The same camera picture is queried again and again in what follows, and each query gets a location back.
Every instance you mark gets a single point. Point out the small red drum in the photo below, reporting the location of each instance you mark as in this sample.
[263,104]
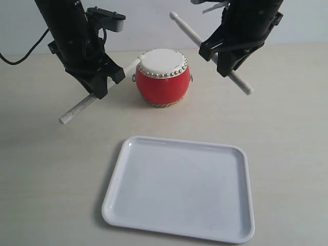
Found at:
[162,76]

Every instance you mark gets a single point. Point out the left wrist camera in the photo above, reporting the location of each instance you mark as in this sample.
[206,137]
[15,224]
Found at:
[109,20]

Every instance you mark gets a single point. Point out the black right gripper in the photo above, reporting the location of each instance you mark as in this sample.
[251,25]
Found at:
[242,29]

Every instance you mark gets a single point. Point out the wooden drumstick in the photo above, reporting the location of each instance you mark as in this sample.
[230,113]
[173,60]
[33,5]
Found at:
[197,40]
[70,114]

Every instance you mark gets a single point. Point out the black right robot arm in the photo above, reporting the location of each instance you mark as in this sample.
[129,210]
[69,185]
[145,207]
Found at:
[256,3]

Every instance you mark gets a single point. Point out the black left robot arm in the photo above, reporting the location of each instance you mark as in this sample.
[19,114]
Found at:
[64,13]

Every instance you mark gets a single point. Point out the white plastic tray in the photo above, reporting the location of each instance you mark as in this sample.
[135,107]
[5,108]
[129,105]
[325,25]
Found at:
[180,187]

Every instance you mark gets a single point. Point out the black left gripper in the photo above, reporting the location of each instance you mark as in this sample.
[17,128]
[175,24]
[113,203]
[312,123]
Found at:
[82,52]

